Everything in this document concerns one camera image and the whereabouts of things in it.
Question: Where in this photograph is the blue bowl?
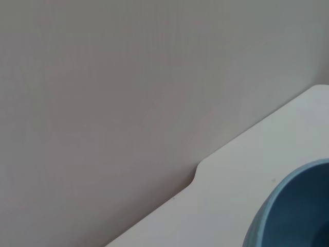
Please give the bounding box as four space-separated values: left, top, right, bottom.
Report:
242 158 329 247

